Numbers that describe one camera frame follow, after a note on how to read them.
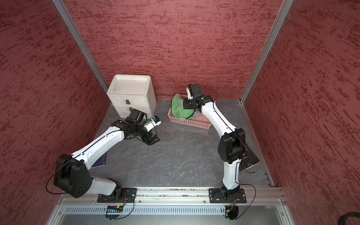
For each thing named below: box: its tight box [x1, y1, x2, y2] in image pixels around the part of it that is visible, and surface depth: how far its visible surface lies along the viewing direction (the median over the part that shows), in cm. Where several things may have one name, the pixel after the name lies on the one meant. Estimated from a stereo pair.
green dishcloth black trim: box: [171, 93, 195, 120], surface depth 95 cm
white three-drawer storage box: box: [106, 74, 157, 120], surface depth 97 cm
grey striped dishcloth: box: [185, 110, 201, 120], surface depth 89 cm
